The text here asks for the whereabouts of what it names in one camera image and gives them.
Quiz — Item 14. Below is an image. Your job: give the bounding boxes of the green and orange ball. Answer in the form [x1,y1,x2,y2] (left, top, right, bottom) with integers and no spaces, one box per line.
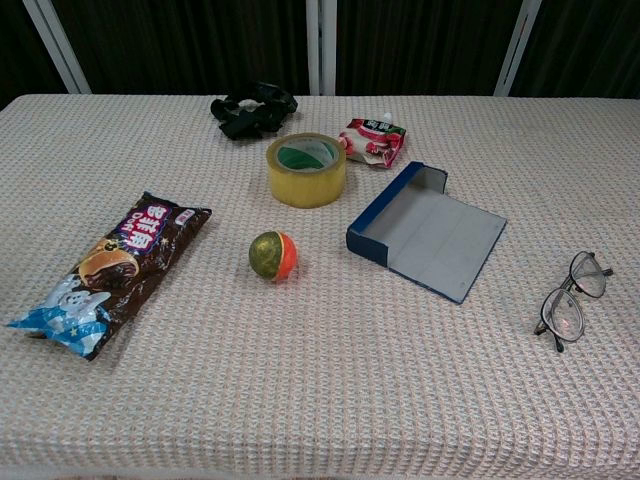
[248,230,299,283]

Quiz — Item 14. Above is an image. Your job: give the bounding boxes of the beige woven tablecloth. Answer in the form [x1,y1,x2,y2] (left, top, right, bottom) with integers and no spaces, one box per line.
[0,93,640,480]

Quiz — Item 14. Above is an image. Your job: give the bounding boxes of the black wire-frame eyeglasses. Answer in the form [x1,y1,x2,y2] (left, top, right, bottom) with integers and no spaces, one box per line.
[532,250,615,354]

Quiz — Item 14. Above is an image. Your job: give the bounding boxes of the grey aluminium extrusion bar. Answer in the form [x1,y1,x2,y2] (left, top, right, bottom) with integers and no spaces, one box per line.
[22,0,93,95]
[493,0,543,97]
[305,0,338,97]

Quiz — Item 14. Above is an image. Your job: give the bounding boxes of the black hair scrunchie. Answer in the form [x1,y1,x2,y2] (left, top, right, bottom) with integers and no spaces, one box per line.
[209,82,299,141]

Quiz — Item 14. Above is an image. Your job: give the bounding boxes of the brown snack bag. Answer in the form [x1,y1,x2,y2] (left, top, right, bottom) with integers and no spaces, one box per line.
[5,191,213,362]

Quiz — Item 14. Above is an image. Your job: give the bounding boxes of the yellow packing tape roll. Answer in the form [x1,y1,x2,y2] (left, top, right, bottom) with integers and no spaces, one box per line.
[265,132,348,209]

